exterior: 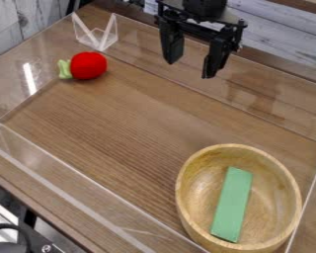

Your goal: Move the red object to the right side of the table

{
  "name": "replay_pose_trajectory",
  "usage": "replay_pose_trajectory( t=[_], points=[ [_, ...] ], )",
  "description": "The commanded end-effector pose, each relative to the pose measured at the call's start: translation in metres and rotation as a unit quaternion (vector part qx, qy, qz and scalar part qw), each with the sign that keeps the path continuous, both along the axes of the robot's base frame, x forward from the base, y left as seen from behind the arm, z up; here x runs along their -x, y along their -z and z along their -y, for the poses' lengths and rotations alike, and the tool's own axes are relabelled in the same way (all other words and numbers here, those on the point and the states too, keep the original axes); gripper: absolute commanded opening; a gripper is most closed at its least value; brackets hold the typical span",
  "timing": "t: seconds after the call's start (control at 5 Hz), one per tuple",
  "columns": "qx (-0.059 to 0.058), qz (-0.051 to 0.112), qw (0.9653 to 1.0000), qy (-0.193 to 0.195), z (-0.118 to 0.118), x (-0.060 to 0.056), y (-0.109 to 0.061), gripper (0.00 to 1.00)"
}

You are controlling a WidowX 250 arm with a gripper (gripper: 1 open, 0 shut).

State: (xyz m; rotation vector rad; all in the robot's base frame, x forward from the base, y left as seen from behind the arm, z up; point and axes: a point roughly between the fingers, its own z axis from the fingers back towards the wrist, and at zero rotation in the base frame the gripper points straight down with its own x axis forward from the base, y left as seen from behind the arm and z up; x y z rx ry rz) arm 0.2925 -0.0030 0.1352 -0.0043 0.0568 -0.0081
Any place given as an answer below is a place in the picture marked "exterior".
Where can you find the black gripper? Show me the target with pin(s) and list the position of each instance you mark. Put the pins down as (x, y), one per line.
(204, 18)

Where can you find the red plush strawberry toy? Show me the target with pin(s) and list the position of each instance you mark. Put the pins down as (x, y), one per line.
(86, 66)

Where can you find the wooden bowl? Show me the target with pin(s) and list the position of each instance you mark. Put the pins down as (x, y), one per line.
(274, 205)

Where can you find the green rectangular block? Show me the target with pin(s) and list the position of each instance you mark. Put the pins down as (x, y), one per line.
(230, 211)

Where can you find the clear acrylic front wall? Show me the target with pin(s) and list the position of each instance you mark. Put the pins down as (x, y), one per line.
(98, 219)

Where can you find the black table leg bracket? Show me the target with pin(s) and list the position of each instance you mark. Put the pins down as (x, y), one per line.
(42, 245)

